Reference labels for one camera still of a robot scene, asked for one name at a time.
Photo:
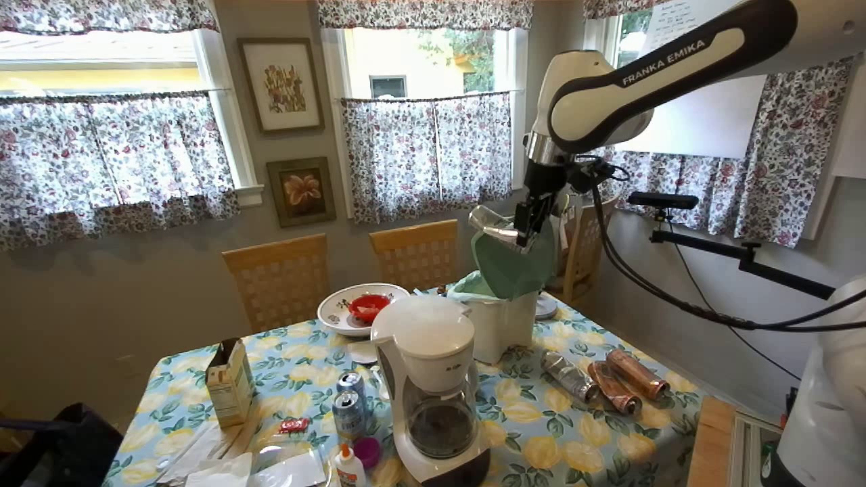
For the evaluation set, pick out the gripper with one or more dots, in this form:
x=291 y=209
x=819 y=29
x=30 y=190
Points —
x=543 y=181

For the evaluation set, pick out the crushed silver can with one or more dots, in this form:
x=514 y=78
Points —
x=492 y=226
x=570 y=377

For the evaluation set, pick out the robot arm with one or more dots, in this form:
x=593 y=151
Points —
x=609 y=101

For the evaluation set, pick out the white bin with green bag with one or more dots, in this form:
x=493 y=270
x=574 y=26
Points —
x=504 y=325

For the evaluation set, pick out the crushed copper can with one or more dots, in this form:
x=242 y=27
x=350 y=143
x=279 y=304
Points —
x=637 y=374
x=614 y=391

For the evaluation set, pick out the blue and silver drink can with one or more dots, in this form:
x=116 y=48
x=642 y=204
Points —
x=352 y=383
x=348 y=414

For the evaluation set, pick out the wooden lattice chair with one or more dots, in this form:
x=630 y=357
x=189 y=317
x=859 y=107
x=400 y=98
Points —
x=281 y=281
x=585 y=250
x=416 y=253

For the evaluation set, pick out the white plate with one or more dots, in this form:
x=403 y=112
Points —
x=545 y=306

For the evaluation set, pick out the floral cafe curtain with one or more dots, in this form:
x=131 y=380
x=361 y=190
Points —
x=101 y=162
x=426 y=155
x=791 y=149

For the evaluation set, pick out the white coffee maker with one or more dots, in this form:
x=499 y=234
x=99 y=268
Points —
x=429 y=338

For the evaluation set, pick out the small red bowl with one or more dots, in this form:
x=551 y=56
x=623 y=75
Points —
x=369 y=306

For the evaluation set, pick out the window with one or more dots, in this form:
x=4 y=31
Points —
x=419 y=64
x=101 y=64

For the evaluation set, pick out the white paper sheet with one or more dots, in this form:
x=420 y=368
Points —
x=710 y=122

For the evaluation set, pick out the white paper napkin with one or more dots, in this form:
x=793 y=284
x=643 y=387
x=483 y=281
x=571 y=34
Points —
x=363 y=352

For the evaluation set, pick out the white floral bowl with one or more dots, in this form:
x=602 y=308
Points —
x=335 y=311

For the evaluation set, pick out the lemon print tablecloth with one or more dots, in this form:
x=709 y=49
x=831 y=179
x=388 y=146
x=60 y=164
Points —
x=541 y=439

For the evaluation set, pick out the glass coffee carafe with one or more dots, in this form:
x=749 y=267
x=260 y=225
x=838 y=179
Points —
x=441 y=423

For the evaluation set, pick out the floral curtain valance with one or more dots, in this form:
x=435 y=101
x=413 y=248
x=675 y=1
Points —
x=609 y=7
x=426 y=13
x=101 y=15

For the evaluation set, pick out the framed orange flower picture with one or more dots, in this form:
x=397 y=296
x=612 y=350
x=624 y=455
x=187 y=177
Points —
x=302 y=191

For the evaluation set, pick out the framed flower print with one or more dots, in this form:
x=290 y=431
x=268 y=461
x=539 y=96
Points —
x=282 y=84

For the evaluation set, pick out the purple cap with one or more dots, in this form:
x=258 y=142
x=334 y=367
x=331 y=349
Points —
x=367 y=452

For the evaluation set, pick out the wooden board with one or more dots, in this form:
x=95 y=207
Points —
x=710 y=446

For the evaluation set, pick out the white glue bottle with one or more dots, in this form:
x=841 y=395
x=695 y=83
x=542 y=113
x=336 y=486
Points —
x=348 y=470

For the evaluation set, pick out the red sauce packet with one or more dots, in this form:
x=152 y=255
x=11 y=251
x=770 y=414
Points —
x=294 y=425

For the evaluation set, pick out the open milk carton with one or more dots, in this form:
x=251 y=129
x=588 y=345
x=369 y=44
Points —
x=229 y=389

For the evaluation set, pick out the clear plastic bag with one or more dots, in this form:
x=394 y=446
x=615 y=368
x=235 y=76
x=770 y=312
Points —
x=287 y=467

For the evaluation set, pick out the black bag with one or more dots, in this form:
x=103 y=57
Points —
x=61 y=450

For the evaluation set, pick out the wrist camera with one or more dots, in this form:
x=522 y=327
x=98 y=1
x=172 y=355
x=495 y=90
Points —
x=587 y=174

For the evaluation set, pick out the camera on mount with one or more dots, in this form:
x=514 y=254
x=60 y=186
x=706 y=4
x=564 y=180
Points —
x=663 y=200

